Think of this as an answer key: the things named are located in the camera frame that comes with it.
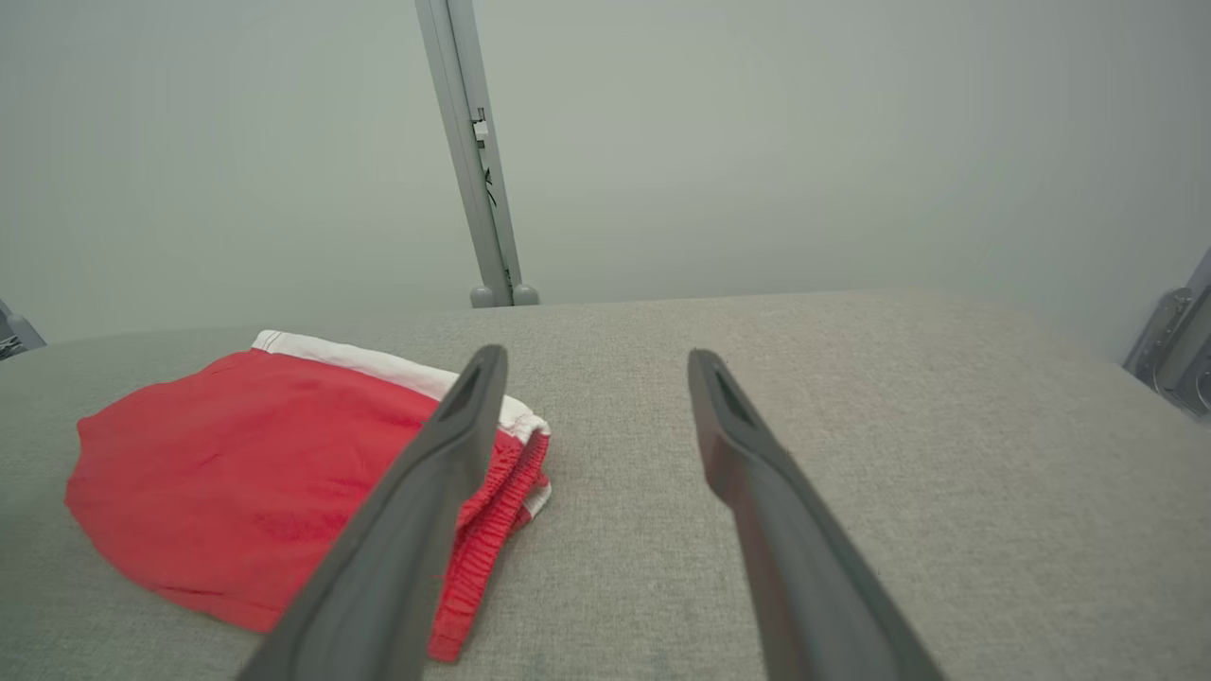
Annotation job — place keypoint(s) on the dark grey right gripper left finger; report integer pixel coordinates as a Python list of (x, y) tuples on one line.
[(407, 530)]

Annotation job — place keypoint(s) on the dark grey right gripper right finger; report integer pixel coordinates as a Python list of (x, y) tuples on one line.
[(795, 567)]

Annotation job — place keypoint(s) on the red shorts with white band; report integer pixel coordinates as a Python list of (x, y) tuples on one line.
[(236, 473)]

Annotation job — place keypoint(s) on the grey framed dark panel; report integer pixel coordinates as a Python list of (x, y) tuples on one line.
[(14, 336)]

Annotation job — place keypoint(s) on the aluminium partition post with clip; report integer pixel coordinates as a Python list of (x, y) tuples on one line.
[(465, 142)]

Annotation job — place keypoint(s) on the grey metal bracket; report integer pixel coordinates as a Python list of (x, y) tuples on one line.
[(1178, 350)]

